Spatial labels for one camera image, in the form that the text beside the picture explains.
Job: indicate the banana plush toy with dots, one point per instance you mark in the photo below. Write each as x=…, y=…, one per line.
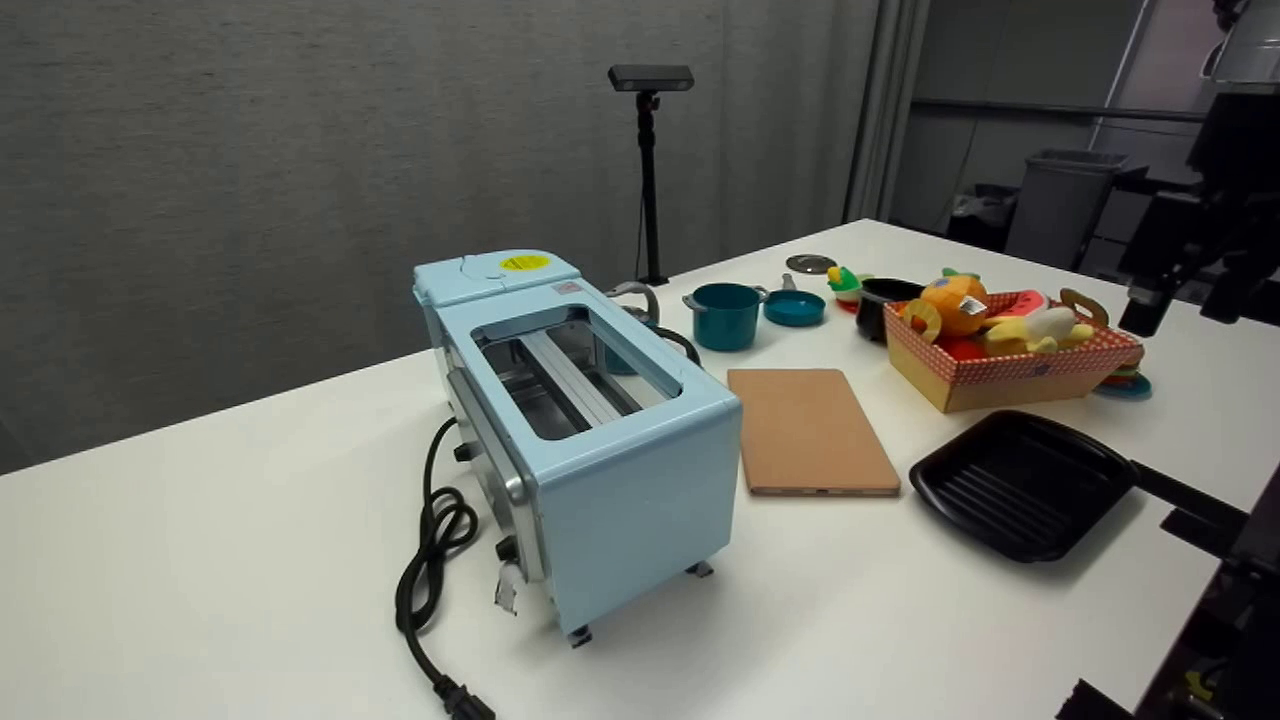
x=1054, y=325

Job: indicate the watermelon slice plush toy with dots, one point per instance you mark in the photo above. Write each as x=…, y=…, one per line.
x=1020, y=305

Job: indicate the black camera stand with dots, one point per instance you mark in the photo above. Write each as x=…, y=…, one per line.
x=649, y=174

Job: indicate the teal toy pot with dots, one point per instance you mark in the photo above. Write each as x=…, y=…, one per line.
x=724, y=323

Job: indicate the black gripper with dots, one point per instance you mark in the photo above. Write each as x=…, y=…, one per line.
x=1232, y=144

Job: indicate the small teal plate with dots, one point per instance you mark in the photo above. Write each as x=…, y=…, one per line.
x=1129, y=385

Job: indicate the grey waste bin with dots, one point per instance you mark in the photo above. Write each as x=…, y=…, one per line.
x=1062, y=205

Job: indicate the wooden cutting board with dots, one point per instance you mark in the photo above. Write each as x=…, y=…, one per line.
x=810, y=432

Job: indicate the green white plush toy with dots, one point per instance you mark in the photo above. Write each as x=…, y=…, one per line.
x=845, y=281

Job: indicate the wooden tray of toy food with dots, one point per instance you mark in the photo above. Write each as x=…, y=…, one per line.
x=1013, y=382

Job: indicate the light blue toaster oven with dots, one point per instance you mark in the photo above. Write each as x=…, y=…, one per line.
x=626, y=493

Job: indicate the teal toy pan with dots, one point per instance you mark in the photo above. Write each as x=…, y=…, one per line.
x=792, y=310

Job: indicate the black grill tray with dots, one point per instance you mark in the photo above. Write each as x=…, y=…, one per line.
x=1020, y=486

